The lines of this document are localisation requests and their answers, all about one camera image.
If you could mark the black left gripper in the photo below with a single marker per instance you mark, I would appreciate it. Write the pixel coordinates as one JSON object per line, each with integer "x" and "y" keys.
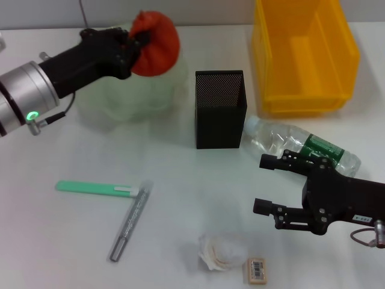
{"x": 90, "y": 60}

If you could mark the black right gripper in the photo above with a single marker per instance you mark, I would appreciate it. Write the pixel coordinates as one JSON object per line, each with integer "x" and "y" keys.
{"x": 340, "y": 198}

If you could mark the orange fruit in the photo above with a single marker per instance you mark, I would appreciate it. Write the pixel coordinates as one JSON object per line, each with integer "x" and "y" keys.
{"x": 159, "y": 51}

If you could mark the clear green-label water bottle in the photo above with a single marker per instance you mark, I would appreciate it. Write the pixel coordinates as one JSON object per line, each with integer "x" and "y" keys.
{"x": 270, "y": 135}

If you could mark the white paper ball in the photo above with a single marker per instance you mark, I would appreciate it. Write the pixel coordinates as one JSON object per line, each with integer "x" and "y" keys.
{"x": 222, "y": 250}

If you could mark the pale green glass fruit plate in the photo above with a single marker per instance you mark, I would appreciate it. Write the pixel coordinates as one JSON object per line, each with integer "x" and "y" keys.
{"x": 135, "y": 96}

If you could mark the black mesh pen holder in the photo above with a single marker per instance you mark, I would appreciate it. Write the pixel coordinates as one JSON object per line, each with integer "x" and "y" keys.
{"x": 219, "y": 126}

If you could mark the beige eraser with barcode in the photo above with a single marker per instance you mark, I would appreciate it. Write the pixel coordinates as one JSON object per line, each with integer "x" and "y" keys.
{"x": 255, "y": 271}

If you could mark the silver grey pen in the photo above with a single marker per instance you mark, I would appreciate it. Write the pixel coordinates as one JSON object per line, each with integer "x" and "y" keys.
{"x": 133, "y": 213}

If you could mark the mint green pen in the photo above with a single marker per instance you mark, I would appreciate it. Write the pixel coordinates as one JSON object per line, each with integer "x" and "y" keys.
{"x": 87, "y": 186}

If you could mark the yellow plastic bin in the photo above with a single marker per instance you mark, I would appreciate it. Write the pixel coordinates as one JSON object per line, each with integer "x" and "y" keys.
{"x": 309, "y": 75}

